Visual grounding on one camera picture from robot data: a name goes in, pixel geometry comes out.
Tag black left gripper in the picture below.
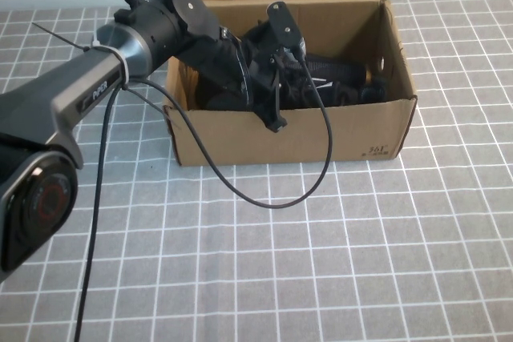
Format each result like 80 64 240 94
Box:
240 22 290 135

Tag black knit sneaker white stripes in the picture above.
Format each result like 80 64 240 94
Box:
196 73 389 111
302 53 368 87

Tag brown cardboard shoe box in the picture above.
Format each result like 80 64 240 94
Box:
162 0 418 167

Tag grey checked tablecloth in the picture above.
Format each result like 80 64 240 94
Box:
0 0 513 342

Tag white zip tie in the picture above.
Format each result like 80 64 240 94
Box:
31 21 131 93

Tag black camera cable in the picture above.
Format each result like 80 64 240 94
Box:
74 0 333 342

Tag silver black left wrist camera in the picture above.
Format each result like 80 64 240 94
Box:
266 1 309 58

